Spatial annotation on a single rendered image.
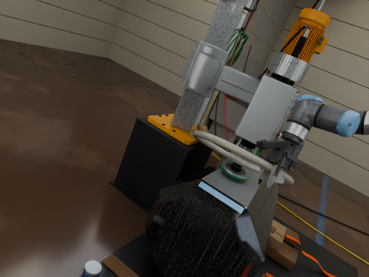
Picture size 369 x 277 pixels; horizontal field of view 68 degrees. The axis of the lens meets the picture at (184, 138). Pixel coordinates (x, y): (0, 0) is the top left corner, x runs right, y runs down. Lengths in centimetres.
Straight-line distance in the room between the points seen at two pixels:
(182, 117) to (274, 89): 101
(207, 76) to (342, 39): 490
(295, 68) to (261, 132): 43
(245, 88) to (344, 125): 145
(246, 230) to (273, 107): 75
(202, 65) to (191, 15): 564
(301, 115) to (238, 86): 137
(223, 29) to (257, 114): 90
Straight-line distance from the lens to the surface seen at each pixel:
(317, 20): 247
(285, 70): 175
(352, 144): 692
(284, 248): 305
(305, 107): 110
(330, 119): 107
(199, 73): 236
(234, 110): 484
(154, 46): 839
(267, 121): 180
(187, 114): 250
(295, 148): 111
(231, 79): 242
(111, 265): 209
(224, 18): 243
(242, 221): 171
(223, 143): 105
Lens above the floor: 155
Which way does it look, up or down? 19 degrees down
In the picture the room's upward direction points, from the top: 23 degrees clockwise
